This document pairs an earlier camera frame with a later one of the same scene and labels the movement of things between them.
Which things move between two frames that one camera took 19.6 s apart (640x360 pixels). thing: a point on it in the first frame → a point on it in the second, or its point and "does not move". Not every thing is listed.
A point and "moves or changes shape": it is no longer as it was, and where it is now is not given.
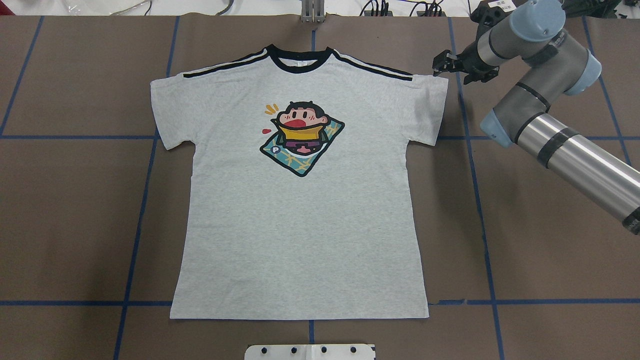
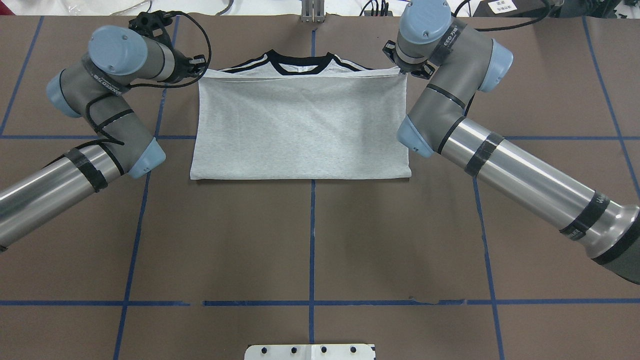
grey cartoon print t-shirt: x=300 y=201 moves or changes shape
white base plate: x=310 y=352 does not move
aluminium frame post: x=313 y=11 does not move
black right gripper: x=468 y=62 → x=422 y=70
